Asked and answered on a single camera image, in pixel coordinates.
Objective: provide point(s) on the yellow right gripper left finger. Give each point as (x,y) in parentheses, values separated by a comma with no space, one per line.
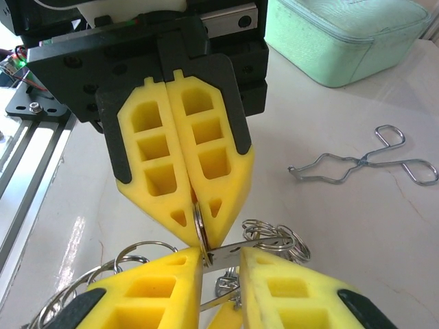
(151,294)

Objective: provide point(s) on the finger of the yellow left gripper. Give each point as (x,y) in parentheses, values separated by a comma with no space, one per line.
(205,137)
(154,147)

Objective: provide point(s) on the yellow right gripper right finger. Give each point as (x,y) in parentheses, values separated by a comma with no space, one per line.
(291,301)

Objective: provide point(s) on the mint green zip case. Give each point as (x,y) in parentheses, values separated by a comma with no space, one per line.
(326,41)

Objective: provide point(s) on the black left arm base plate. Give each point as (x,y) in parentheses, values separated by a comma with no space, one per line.
(20,103)

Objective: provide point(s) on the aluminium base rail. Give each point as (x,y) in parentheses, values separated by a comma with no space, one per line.
(37,147)

